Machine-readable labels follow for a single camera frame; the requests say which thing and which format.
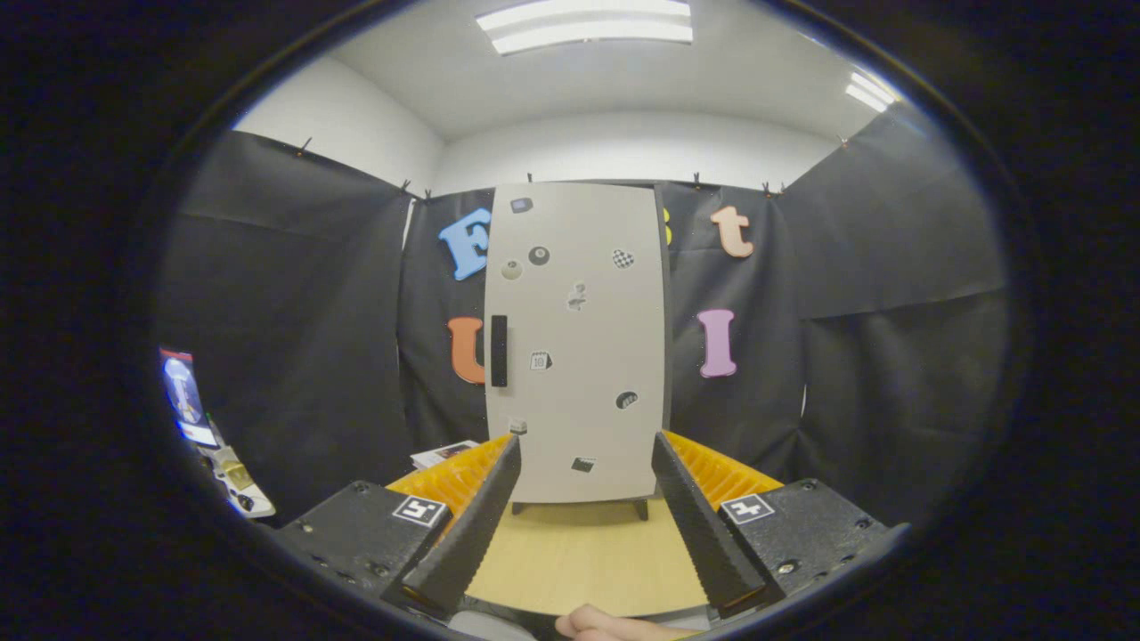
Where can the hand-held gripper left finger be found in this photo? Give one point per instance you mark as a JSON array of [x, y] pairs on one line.
[[472, 534]]

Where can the light grey shoe cabinet door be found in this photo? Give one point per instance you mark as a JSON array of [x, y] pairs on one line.
[[606, 338]]

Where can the stack of books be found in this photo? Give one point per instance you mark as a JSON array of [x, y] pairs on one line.
[[436, 454]]

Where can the white and gold object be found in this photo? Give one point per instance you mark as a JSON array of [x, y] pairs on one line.
[[239, 481]]

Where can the dark grey shoe cabinet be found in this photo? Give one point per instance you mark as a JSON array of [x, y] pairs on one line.
[[667, 356]]

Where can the bright printed panel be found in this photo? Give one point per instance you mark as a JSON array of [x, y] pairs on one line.
[[183, 396]]

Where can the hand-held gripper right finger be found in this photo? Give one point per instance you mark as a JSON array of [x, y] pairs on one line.
[[704, 525]]

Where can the long ceiling light panel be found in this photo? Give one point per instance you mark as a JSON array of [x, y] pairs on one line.
[[588, 27]]

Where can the black backdrop cloth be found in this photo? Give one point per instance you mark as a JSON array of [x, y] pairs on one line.
[[294, 356]]

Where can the small ceiling light panel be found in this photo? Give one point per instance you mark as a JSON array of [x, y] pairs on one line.
[[871, 92]]

